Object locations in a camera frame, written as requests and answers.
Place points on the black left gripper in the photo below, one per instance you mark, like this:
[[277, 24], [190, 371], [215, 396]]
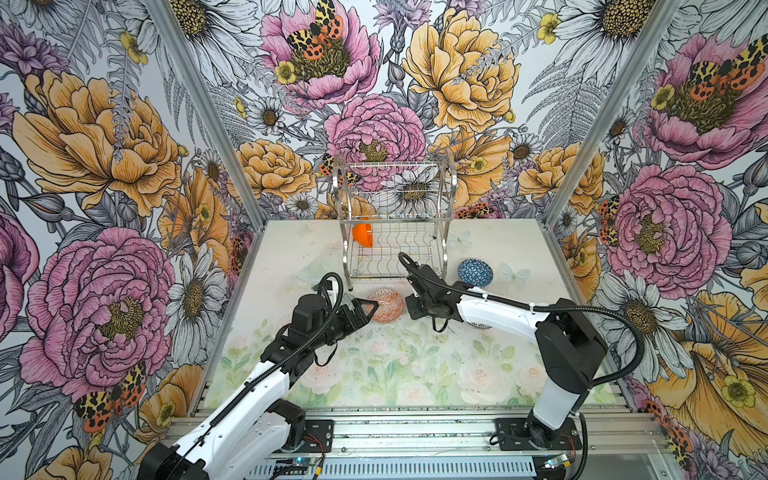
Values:
[[364, 319]]

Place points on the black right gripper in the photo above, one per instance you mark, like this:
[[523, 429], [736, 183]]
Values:
[[412, 309]]

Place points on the plain orange bowl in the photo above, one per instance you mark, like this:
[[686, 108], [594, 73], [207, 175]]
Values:
[[362, 234]]

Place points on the steel two-tier dish rack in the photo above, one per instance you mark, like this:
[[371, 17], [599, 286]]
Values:
[[410, 205]]

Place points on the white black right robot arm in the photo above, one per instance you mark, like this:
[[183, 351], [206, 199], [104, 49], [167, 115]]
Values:
[[569, 345]]

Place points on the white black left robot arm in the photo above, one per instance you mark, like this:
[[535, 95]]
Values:
[[257, 420]]

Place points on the orange patterned bowl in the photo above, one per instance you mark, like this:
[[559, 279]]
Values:
[[391, 305]]

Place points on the dark blue dotted bowl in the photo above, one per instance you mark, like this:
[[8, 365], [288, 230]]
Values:
[[475, 272]]

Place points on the white brown lattice bowl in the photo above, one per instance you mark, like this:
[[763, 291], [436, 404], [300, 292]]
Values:
[[479, 326]]

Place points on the white perforated vent strip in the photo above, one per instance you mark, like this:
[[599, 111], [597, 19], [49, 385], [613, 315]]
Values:
[[478, 467]]

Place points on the green circuit board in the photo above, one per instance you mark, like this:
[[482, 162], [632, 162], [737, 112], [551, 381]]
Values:
[[300, 466]]

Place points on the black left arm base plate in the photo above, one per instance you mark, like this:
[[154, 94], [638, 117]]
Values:
[[310, 436]]

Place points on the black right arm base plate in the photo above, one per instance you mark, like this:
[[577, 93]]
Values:
[[510, 433]]

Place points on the aluminium mounting rail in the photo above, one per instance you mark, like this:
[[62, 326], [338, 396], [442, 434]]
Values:
[[443, 432]]

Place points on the right aluminium frame post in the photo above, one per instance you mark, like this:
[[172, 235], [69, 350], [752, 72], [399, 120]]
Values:
[[650, 37]]

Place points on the aluminium frame post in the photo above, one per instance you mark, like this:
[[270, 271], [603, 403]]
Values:
[[650, 37], [185, 62]]

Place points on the left aluminium frame post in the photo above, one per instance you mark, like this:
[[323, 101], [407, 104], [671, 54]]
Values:
[[185, 62]]

